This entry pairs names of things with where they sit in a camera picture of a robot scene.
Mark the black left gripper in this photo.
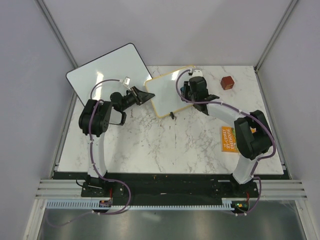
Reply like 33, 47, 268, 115
121, 86, 155, 111

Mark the yellow framed small whiteboard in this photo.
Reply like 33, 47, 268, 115
144, 65, 195, 118

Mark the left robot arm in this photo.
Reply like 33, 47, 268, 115
78, 86, 156, 197

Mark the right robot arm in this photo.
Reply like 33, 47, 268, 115
175, 76, 276, 197

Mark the black whiteboard foot stand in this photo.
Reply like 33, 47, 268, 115
170, 112, 175, 120

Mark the large black framed whiteboard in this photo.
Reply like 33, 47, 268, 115
66, 43, 152, 105

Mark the red wooden cube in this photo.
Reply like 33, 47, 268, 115
220, 76, 235, 90

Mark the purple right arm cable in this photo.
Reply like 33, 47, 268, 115
175, 69, 276, 217

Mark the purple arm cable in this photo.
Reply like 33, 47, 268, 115
175, 69, 276, 217
46, 78, 132, 228

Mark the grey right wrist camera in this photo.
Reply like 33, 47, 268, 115
188, 68, 203, 77

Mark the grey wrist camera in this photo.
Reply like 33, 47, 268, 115
122, 77, 131, 86
188, 68, 203, 77

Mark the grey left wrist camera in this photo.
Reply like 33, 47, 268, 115
122, 77, 131, 86

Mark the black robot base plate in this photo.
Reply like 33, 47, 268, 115
81, 173, 259, 205

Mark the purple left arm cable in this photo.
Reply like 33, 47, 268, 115
46, 78, 132, 228

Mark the light blue cable duct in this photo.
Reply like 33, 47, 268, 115
45, 199, 235, 211

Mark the aluminium rail frame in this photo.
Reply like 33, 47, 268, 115
22, 0, 313, 240

